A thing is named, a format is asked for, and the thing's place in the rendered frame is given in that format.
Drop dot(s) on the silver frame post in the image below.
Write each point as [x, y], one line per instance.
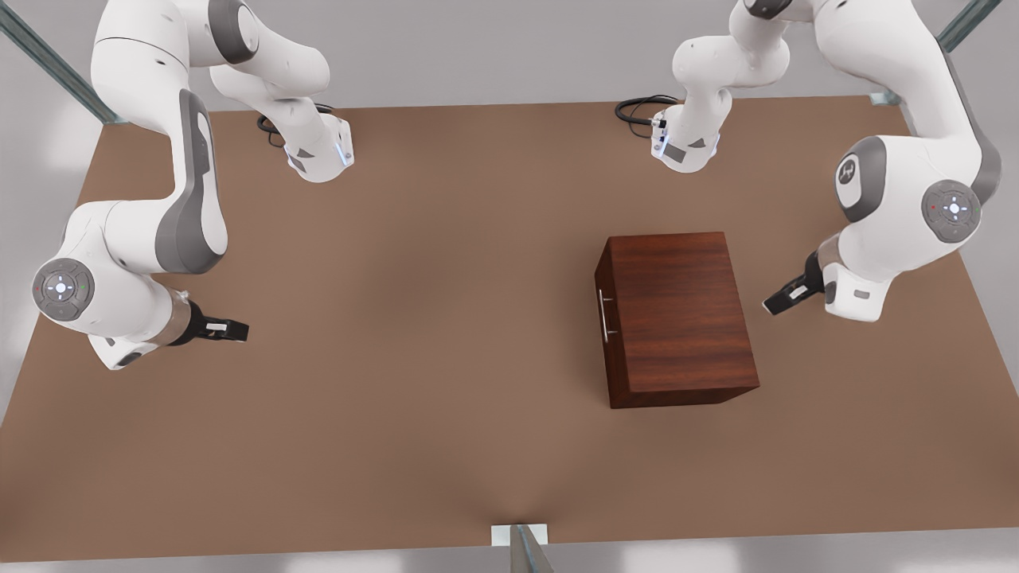
[56, 64]
[525, 549]
[947, 40]

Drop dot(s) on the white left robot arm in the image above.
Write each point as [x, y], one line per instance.
[899, 183]

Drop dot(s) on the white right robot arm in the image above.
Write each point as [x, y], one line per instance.
[191, 199]

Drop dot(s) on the dark wooden cabinet box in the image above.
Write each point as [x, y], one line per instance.
[677, 318]

